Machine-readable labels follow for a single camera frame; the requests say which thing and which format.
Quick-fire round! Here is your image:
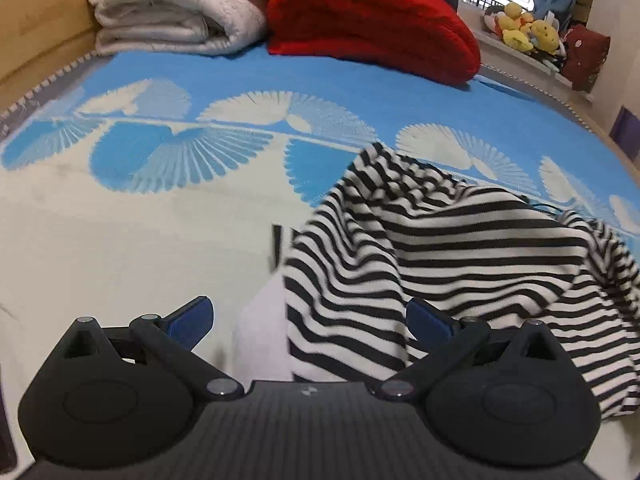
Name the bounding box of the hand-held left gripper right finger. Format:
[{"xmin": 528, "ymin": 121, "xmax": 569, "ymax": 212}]
[{"xmin": 375, "ymin": 297, "xmax": 573, "ymax": 401}]

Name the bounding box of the folded white blanket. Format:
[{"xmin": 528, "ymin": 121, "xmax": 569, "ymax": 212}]
[{"xmin": 86, "ymin": 0, "xmax": 285, "ymax": 56}]

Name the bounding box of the blue white patterned blanket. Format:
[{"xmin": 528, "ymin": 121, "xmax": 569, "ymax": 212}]
[{"xmin": 0, "ymin": 42, "xmax": 640, "ymax": 461}]

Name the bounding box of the black white striped shirt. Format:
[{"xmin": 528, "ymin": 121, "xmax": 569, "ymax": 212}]
[{"xmin": 272, "ymin": 142, "xmax": 640, "ymax": 421}]

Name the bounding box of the purple box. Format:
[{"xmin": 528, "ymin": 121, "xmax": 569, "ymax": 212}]
[{"xmin": 612, "ymin": 107, "xmax": 640, "ymax": 161}]

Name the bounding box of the wooden headboard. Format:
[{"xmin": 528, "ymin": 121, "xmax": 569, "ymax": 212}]
[{"xmin": 0, "ymin": 0, "xmax": 101, "ymax": 111}]

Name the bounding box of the pile of yellow plush toys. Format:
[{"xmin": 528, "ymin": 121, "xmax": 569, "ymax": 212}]
[{"xmin": 482, "ymin": 2, "xmax": 568, "ymax": 68}]

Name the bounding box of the white windowsill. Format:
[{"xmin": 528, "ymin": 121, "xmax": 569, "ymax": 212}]
[{"xmin": 457, "ymin": 7, "xmax": 596, "ymax": 106}]

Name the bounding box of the dark red cushion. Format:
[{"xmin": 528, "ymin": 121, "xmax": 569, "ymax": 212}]
[{"xmin": 562, "ymin": 24, "xmax": 612, "ymax": 93}]

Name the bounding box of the folded red blanket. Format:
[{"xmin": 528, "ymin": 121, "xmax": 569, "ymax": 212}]
[{"xmin": 266, "ymin": 0, "xmax": 482, "ymax": 86}]

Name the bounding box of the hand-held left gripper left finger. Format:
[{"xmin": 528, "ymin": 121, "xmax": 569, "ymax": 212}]
[{"xmin": 62, "ymin": 296, "xmax": 246, "ymax": 401}]

